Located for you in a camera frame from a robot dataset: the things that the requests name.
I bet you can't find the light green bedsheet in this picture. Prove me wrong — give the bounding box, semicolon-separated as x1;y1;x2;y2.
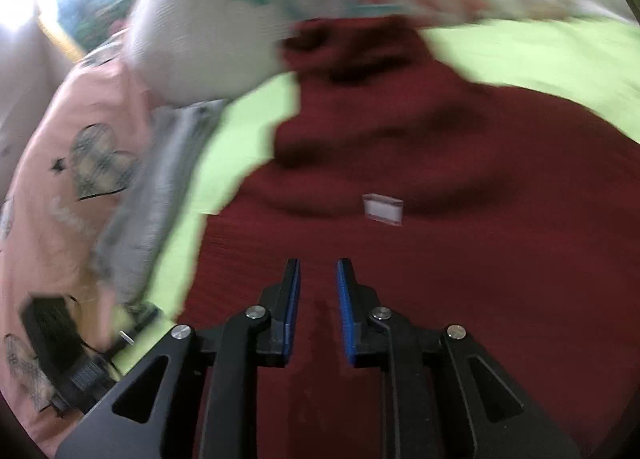
115;16;640;355

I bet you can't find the grey folded cloth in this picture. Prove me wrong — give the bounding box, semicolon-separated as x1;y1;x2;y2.
97;99;226;310

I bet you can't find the white floral pillow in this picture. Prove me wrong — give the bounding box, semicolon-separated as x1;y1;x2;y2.
122;0;616;105

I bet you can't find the dark red knit sweater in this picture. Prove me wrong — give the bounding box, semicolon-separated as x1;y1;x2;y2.
192;14;640;459

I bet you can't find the pink heart-print pillow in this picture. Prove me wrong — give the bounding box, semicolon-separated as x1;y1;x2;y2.
0;32;166;455

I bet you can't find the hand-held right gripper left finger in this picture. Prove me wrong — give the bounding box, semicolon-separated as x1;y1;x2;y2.
54;258;302;459

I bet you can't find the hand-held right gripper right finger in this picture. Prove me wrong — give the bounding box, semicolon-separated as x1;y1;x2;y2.
335;258;582;459

